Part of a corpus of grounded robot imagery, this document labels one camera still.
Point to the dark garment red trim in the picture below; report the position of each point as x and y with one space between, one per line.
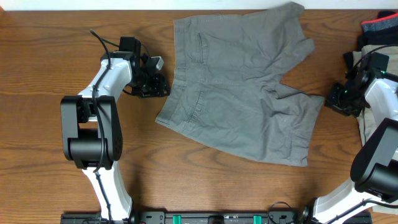
380 31

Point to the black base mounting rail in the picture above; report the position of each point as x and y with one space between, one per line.
203 218

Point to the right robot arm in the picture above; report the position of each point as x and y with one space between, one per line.
330 208

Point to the grey shorts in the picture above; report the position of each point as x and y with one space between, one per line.
227 92

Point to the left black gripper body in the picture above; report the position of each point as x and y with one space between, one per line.
147 86

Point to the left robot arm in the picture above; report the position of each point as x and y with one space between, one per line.
91 129

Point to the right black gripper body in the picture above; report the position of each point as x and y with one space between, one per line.
346 101

